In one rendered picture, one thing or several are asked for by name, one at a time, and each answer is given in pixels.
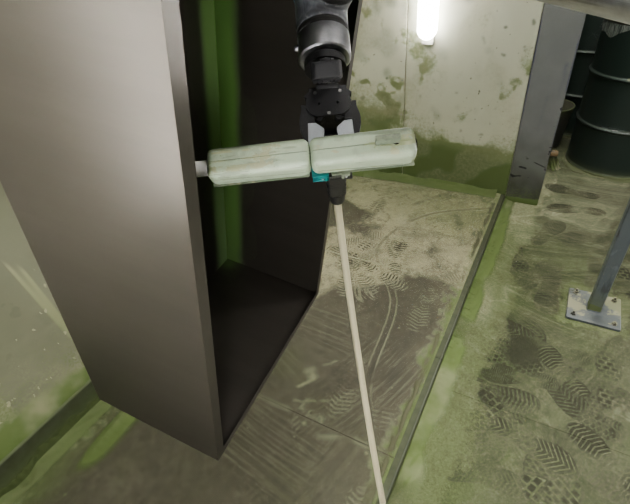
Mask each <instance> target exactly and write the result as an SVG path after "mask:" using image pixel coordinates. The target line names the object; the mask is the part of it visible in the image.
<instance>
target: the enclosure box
mask: <svg viewBox="0 0 630 504"><path fill-rule="evenodd" d="M296 45H298V44H297V33H296V18H295V3H294V0H0V182H1V185H2V187H3V189H4V191H5V193H6V196H7V198H8V200H9V202H10V204H11V207H12V209H13V211H14V213H15V215H16V217H17V220H18V222H19V224H20V226H21V228H22V231H23V233H24V235H25V237H26V239H27V242H28V244H29V246H30V248H31V250H32V252H33V255H34V257H35V259H36V261H37V263H38V266H39V268H40V270H41V272H42V274H43V277H44V279H45V281H46V283H47V285H48V288H49V290H50V292H51V294H52V296H53V298H54V301H55V303H56V305H57V307H58V309H59V312H60V314H61V316H62V318H63V320H64V323H65V325H66V327H67V329H68V331H69V334H70V336H71V338H72V340H73V342H74V344H75V347H76V349H77V351H78V353H79V355H80V358H81V360H82V362H83V364H84V366H85V369H86V371H87V373H88V375H89V377H90V379H91V382H92V384H93V386H94V388H95V390H96V393H97V395H98V397H99V399H100V400H102V401H104V402H106V403H108V404H110V405H112V406H113V407H115V408H117V409H119V410H121V411H123V412H125V413H127V414H129V415H131V416H133V417H135V418H137V419H139V420H140V421H142V422H144V423H146V424H148V425H150V426H152V427H154V428H156V429H158V430H160V431H162V432H164V433H165V434H167V435H169V436H171V437H173V438H175V439H177V440H179V441H181V442H183V443H185V444H187V445H189V446H191V447H192V448H194V449H196V450H198V451H200V452H202V453H204V454H206V455H208V456H210V457H212V458H214V459H216V460H218V461H219V459H220V457H221V456H222V454H223V452H224V451H225V449H226V447H227V446H228V444H229V442H230V441H231V439H232V437H233V436H234V434H235V432H236V431H237V429H238V427H239V426H240V424H241V422H242V421H243V419H244V417H245V416H246V414H247V412H248V411H249V409H250V407H251V406H252V404H253V402H254V401H255V399H256V397H257V396H258V394H259V392H260V391H261V389H262V387H263V386H264V384H265V382H266V381H267V379H268V377H269V376H270V374H271V372H272V371H273V369H274V367H275V366H276V364H277V362H278V361H279V359H280V357H281V355H282V354H283V352H284V350H285V349H286V347H287V345H288V344H289V342H290V340H291V339H292V337H293V335H294V334H295V332H296V330H297V329H298V327H299V325H300V324H301V322H302V320H303V319H304V317H305V315H306V314H307V312H308V310H309V309H310V307H311V305H312V304H313V302H314V300H315V299H316V297H317V295H318V293H319V287H320V280H321V273H322V267H323V260H324V253H325V247H326V240H327V234H328V227H329V220H330V214H331V207H332V203H331V202H330V199H329V196H328V193H327V186H326V181H323V182H314V183H313V178H312V172H310V176H309V177H304V178H295V179H286V180H277V181H267V182H258V183H249V184H240V185H231V186H221V187H214V182H212V180H211V179H210V178H209V177H208V176H205V177H197V175H196V165H195V161H202V160H207V153H208V152H209V151H210V150H212V149H219V148H227V147H236V146H245V145H254V144H263V143H271V142H280V141H289V140H298V139H303V137H302V135H301V132H300V127H299V118H300V114H301V105H306V101H305V100H304V96H305V95H306V94H307V93H308V92H309V88H314V87H315V86H316V84H313V82H312V80H311V79H310V78H308V77H307V76H306V74H305V71H304V70H303V69H302V68H301V66H300V65H299V59H298V52H295V51H294V46H296Z"/></svg>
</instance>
